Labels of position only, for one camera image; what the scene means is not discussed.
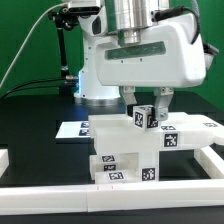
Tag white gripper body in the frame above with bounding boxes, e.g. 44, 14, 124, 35
95, 14, 206, 88

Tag white marker base sheet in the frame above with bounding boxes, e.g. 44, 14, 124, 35
56, 121, 90, 139

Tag white block far left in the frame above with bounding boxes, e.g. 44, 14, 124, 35
0, 149, 9, 177

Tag black cables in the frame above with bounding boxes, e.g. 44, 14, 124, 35
0, 77, 81, 101

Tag white boundary frame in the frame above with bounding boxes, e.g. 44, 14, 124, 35
0, 147, 224, 215

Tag white cable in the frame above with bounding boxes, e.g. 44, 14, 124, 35
0, 3, 68, 91

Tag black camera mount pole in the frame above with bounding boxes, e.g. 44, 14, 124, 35
48, 6, 79, 96

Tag overhead camera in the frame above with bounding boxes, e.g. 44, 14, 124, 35
62, 0, 102, 15

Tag white chair backrest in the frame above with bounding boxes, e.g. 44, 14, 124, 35
88, 112, 224, 154

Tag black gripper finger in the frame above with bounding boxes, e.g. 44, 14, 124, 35
119, 86, 137, 116
154, 87, 174, 121

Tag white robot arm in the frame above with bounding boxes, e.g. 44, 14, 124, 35
92, 0, 219, 120

